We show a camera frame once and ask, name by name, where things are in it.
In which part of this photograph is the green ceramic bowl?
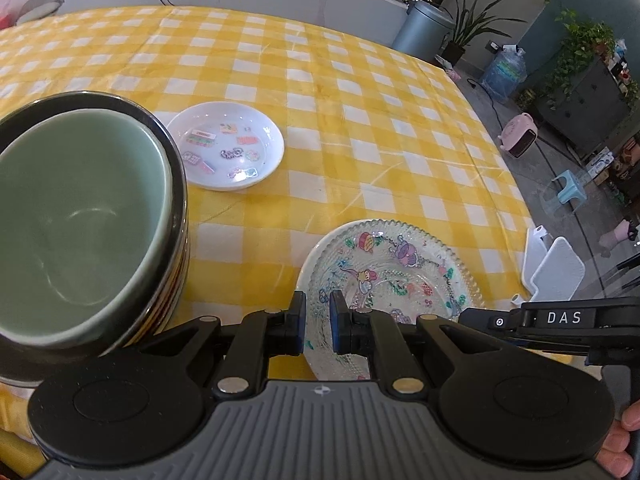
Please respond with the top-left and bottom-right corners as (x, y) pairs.
(0, 109), (174, 357)

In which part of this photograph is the potted long-leaf plant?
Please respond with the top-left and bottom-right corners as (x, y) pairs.
(439, 0), (528, 67)

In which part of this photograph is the pink space heater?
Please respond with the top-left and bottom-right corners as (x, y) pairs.
(499, 112), (539, 159)

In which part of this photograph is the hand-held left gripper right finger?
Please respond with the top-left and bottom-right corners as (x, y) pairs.
(328, 290), (493, 397)

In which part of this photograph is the grey trash can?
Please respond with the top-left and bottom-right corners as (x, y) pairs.
(391, 0), (454, 64)

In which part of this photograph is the large stainless steel bowl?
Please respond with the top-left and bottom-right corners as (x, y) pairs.
(0, 90), (190, 388)

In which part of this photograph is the small blue stool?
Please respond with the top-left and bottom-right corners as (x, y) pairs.
(551, 167), (589, 207)

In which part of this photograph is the person's right hand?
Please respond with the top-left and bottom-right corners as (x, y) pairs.
(595, 399), (640, 479)

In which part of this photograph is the glass plate with cartoon print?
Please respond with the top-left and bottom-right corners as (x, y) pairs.
(299, 218), (486, 384)

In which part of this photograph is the blue water jug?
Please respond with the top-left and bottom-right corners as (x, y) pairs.
(481, 44), (529, 104)

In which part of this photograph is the white plate with stickers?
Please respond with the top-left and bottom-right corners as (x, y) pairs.
(165, 101), (286, 192)

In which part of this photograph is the yellow checked tablecloth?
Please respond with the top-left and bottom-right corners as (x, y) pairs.
(0, 5), (537, 480)

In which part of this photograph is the grey cabinet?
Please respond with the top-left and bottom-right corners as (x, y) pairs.
(536, 57), (632, 160)

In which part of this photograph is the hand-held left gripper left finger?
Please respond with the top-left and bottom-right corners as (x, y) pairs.
(137, 290), (307, 400)

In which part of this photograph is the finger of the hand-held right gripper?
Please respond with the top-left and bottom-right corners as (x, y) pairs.
(457, 307), (524, 339)

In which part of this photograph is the bushy green plant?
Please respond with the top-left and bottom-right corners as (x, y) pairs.
(544, 9), (617, 107)

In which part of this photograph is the white round stool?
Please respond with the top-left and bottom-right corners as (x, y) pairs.
(14, 0), (65, 27)

